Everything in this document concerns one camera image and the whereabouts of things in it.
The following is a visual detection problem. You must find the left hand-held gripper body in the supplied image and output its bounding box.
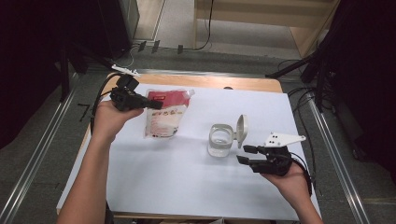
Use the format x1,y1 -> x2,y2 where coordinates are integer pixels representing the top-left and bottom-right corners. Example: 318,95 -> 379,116
109,63 -> 149,112

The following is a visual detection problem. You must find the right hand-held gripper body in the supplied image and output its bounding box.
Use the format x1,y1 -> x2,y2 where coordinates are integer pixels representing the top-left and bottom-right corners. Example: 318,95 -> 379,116
247,132 -> 306,177

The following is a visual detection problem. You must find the red and white refill pouch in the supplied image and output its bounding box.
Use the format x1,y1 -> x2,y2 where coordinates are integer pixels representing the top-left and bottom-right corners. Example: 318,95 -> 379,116
143,89 -> 196,139

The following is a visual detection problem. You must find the clear glass jar white lid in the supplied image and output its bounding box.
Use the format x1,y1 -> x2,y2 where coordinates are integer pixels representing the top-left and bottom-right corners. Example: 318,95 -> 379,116
206,114 -> 249,158

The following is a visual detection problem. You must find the person's left hand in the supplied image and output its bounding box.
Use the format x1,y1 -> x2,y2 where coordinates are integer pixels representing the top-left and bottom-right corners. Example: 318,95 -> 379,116
92,100 -> 145,143

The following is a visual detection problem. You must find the person's right hand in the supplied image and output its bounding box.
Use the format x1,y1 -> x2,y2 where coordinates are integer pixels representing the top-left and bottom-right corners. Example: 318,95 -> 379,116
261,161 -> 312,209

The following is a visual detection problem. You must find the white paper sheet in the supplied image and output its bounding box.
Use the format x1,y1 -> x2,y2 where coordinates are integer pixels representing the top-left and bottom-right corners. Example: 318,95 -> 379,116
56,83 -> 322,222

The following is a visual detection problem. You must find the black metal stand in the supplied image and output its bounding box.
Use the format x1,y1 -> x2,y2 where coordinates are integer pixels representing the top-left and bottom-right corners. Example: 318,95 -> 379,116
57,43 -> 118,102

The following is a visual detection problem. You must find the black cabinet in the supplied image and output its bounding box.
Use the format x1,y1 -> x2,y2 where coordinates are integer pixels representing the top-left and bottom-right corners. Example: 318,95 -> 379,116
98,0 -> 140,60

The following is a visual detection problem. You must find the black tripod stand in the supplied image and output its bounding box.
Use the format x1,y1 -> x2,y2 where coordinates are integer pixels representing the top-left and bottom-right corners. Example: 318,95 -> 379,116
265,31 -> 347,110

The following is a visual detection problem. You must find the dark curtain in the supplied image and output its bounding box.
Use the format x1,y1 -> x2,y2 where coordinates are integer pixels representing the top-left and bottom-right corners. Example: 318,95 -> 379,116
323,0 -> 396,185
0,0 -> 106,150

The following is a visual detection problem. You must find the light wooden furniture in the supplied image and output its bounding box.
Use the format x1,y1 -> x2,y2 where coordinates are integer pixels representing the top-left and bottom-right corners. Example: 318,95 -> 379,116
192,0 -> 342,59

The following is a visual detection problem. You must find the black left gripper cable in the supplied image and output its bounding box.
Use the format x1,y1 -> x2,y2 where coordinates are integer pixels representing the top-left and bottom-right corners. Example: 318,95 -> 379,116
90,72 -> 125,134

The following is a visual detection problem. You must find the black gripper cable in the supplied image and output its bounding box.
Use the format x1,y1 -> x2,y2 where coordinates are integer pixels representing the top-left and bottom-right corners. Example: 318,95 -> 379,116
290,151 -> 313,198
90,72 -> 125,134

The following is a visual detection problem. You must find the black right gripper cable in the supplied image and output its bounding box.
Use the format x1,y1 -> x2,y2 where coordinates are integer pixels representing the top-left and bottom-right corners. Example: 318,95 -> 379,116
290,151 -> 313,198

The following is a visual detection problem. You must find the black floor cable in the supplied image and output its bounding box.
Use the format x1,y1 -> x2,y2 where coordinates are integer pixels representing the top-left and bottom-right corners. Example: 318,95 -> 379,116
278,59 -> 317,188

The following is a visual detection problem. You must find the metal floor rail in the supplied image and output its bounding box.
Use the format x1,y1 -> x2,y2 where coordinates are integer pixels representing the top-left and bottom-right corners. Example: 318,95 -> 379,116
0,73 -> 80,224
306,91 -> 373,224

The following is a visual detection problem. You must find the black hanging cable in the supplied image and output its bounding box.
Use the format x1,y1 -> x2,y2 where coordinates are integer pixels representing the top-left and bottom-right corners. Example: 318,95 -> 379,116
194,0 -> 215,51

